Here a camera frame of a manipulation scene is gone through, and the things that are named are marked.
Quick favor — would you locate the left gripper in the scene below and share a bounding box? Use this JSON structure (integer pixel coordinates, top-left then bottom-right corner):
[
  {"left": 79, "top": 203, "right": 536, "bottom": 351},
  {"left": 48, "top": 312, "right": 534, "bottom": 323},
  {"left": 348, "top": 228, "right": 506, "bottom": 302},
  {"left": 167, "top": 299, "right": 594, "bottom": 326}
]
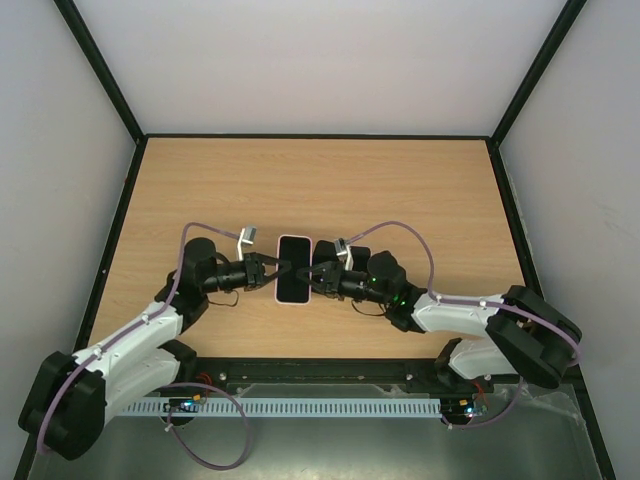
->
[{"left": 201, "top": 252, "right": 291, "bottom": 294}]

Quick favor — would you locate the pink translucent phone case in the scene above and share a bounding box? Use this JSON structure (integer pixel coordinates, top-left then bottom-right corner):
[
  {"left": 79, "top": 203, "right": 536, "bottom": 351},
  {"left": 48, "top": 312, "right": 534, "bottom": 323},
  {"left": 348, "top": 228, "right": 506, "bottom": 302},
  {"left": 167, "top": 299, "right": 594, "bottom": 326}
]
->
[{"left": 275, "top": 234, "right": 313, "bottom": 306}]

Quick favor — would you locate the black phone pink edge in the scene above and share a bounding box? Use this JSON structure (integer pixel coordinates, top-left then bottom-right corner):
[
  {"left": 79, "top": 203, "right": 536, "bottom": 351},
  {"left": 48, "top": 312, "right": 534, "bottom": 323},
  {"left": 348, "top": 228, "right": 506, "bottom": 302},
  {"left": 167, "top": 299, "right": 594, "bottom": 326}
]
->
[{"left": 351, "top": 245, "right": 371, "bottom": 271}]

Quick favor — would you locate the black phone case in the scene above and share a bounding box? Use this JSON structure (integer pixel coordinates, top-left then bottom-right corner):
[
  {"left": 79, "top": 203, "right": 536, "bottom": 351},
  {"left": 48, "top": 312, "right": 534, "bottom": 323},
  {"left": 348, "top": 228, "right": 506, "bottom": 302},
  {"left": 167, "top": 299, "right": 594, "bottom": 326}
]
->
[{"left": 311, "top": 240, "right": 337, "bottom": 266}]

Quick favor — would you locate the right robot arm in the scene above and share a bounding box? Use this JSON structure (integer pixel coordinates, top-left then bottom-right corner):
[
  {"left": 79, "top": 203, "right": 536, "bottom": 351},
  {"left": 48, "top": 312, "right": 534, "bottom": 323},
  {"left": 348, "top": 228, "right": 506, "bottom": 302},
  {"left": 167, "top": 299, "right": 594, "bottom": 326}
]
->
[{"left": 296, "top": 251, "right": 582, "bottom": 392}]

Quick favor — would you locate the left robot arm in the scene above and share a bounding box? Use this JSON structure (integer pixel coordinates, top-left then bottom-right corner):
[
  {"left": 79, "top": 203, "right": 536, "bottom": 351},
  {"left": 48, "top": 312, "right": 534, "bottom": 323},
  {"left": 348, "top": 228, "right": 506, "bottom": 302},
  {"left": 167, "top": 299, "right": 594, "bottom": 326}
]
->
[{"left": 18, "top": 237, "right": 291, "bottom": 460}]

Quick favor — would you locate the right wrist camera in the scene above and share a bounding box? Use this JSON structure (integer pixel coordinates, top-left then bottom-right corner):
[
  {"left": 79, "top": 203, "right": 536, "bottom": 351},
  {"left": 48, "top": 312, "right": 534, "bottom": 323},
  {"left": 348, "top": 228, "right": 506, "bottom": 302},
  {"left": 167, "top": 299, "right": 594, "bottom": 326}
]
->
[{"left": 333, "top": 238, "right": 354, "bottom": 271}]

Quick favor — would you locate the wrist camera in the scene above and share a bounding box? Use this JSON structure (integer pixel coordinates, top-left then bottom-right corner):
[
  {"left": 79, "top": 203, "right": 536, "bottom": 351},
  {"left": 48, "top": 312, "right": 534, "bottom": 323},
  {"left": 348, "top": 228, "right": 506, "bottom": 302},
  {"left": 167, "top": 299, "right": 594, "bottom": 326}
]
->
[
  {"left": 333, "top": 238, "right": 354, "bottom": 271},
  {"left": 236, "top": 225, "right": 257, "bottom": 261}
]

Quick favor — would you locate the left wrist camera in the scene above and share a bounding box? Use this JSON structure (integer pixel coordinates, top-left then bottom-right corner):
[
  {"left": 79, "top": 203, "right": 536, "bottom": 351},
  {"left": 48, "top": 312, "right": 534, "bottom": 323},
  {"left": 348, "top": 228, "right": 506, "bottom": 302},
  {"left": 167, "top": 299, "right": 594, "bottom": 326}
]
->
[{"left": 236, "top": 225, "right": 257, "bottom": 261}]

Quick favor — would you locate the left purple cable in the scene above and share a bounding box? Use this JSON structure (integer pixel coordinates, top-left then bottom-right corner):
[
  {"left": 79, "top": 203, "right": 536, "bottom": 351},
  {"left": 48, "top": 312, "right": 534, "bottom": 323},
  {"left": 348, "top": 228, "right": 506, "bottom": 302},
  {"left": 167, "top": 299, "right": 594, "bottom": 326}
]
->
[{"left": 36, "top": 222, "right": 241, "bottom": 454}]

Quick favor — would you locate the purple cable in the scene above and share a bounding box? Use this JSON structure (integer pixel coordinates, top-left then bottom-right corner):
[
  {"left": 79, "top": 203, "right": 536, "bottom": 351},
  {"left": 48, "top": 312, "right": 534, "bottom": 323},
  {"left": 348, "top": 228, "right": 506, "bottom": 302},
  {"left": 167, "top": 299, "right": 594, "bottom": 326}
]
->
[
  {"left": 344, "top": 220, "right": 584, "bottom": 366},
  {"left": 36, "top": 222, "right": 241, "bottom": 454}
]

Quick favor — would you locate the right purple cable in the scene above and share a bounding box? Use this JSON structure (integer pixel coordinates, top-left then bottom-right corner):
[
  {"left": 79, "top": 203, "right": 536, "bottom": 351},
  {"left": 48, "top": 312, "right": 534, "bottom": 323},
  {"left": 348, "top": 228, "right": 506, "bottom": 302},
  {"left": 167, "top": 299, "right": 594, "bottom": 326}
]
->
[{"left": 344, "top": 220, "right": 584, "bottom": 366}]

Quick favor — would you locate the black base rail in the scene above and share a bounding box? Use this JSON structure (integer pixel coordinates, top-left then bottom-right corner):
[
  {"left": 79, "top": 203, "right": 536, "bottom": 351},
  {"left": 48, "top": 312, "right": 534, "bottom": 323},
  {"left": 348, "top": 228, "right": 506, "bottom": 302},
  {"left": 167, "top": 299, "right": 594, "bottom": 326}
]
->
[{"left": 149, "top": 355, "right": 584, "bottom": 396}]

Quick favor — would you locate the light blue slotted cable duct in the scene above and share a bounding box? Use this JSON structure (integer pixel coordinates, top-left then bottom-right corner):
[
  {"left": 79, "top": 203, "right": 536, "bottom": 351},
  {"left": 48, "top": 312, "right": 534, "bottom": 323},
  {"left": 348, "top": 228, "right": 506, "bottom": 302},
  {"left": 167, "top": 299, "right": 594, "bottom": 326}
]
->
[{"left": 120, "top": 398, "right": 441, "bottom": 418}]

